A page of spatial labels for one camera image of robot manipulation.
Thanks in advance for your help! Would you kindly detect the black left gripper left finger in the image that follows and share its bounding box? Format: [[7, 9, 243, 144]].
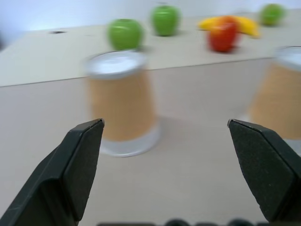
[[0, 118, 105, 226]]

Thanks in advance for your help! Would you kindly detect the green apple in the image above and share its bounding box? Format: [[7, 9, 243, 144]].
[[259, 3, 286, 26], [107, 18, 144, 51], [150, 5, 182, 37]]

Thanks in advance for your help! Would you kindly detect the orange paper cup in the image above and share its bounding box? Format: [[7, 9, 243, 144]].
[[244, 46, 301, 141], [81, 49, 162, 158]]

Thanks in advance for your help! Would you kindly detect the yellow banana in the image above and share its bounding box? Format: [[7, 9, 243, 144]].
[[198, 15, 261, 39]]

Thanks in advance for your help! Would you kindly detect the red apple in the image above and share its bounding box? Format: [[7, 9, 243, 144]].
[[207, 16, 241, 53]]

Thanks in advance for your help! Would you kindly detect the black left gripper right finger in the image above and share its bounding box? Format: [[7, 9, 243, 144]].
[[227, 119, 301, 223]]

